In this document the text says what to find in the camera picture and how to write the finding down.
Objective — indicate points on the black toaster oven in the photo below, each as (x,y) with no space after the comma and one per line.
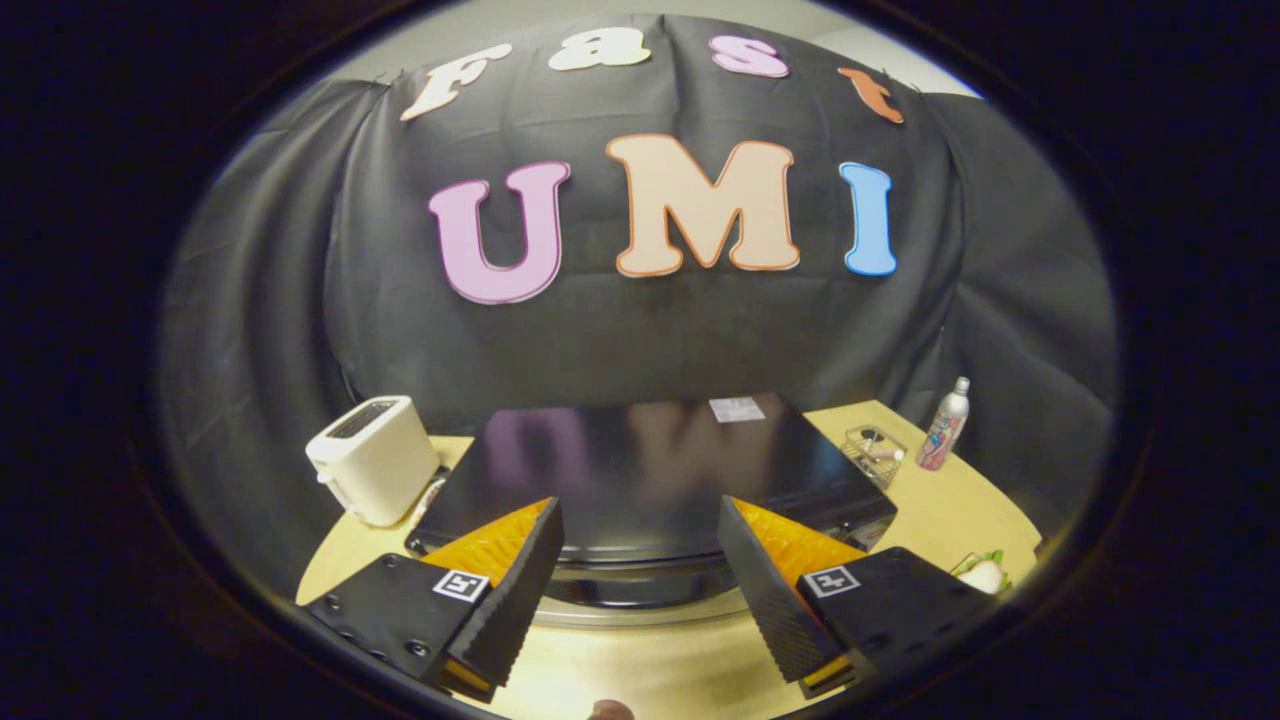
(640,470)

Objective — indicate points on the white pop-up toaster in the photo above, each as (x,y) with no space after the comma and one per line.
(375,465)

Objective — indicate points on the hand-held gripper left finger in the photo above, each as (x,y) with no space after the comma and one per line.
(520,590)

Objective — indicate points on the sandwich with lettuce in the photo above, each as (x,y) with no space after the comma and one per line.
(985,575)

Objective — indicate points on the clear plastic container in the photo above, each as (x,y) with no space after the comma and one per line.
(874,455)

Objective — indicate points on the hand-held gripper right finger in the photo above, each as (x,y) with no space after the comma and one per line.
(765,590)

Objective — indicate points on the black backdrop cloth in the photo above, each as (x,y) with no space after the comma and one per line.
(660,340)

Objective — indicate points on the white pink spray bottle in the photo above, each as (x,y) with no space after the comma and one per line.
(942,430)

